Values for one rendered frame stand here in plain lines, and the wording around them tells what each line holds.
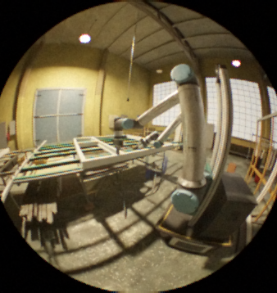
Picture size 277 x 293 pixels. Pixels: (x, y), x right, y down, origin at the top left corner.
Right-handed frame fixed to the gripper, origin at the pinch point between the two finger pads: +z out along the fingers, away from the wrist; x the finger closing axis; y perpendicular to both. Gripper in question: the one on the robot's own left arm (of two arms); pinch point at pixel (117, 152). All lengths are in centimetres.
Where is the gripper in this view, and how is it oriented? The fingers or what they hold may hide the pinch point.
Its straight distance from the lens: 94.6
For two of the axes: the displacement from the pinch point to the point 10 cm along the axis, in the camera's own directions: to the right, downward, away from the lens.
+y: -7.5, 1.1, -6.5
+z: -0.5, 9.7, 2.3
